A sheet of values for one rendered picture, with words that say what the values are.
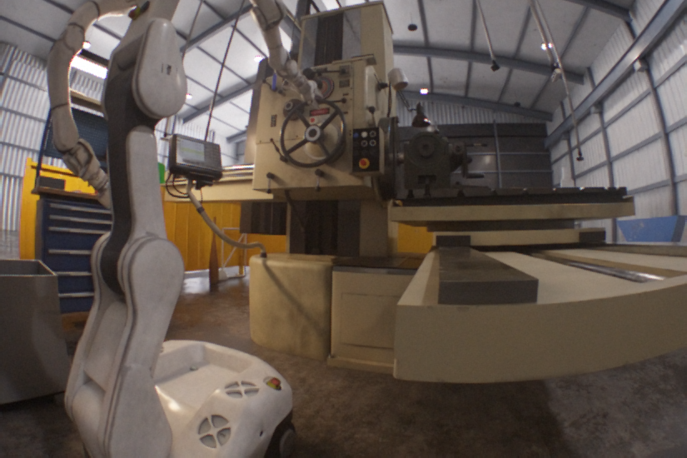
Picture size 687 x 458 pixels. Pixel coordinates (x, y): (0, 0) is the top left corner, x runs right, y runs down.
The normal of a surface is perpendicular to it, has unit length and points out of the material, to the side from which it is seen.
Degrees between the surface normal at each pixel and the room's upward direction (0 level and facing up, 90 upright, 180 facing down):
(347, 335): 90
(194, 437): 37
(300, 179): 90
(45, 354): 90
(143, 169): 90
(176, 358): 73
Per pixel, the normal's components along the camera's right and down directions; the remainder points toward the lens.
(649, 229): -0.98, -0.04
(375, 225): -0.33, -0.11
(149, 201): 0.96, -0.01
